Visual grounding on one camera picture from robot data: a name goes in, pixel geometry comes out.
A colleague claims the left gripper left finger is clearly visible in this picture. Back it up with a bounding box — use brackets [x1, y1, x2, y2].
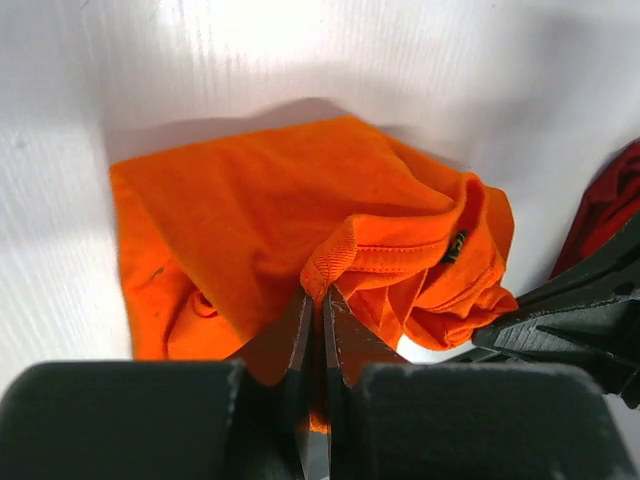
[1, 292, 313, 479]

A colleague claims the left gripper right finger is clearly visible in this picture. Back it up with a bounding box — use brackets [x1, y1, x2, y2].
[322, 288, 635, 479]

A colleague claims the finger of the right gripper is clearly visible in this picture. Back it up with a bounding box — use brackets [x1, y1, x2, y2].
[452, 289, 639, 410]
[518, 212, 639, 308]

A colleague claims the orange t shirt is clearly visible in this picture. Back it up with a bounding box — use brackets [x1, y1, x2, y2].
[108, 114, 519, 434]

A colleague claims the red t shirt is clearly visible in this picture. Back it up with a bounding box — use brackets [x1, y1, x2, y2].
[550, 140, 639, 278]

